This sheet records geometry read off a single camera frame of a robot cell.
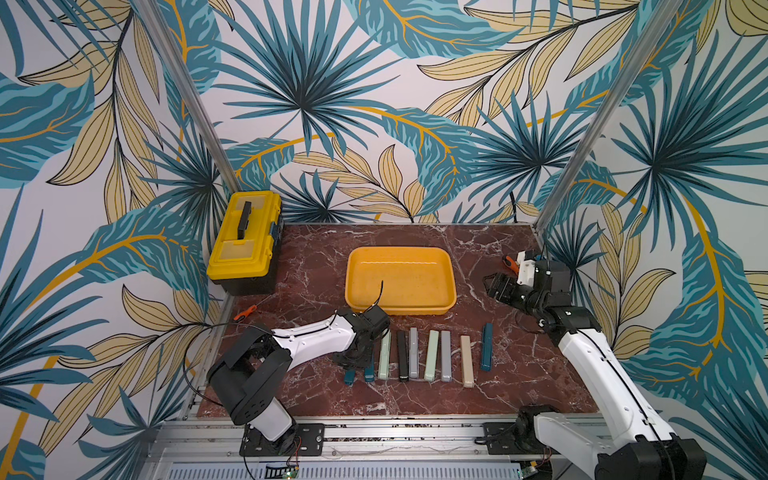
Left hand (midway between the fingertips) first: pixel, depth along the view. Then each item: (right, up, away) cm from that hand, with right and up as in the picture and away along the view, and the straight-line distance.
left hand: (353, 366), depth 84 cm
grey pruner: (+17, +4, +1) cm, 17 cm away
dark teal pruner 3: (+39, +5, +3) cm, 39 cm away
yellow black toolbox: (-32, +31, +3) cm, 45 cm away
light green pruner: (+9, +3, 0) cm, 9 cm away
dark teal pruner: (-1, -2, -3) cm, 3 cm away
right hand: (+38, +24, -5) cm, 46 cm away
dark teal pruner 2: (+5, -1, -2) cm, 5 cm away
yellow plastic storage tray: (+15, +23, +19) cm, 33 cm away
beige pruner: (+32, 0, -1) cm, 32 cm away
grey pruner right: (+26, +2, 0) cm, 26 cm away
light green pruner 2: (+22, +3, -1) cm, 22 cm away
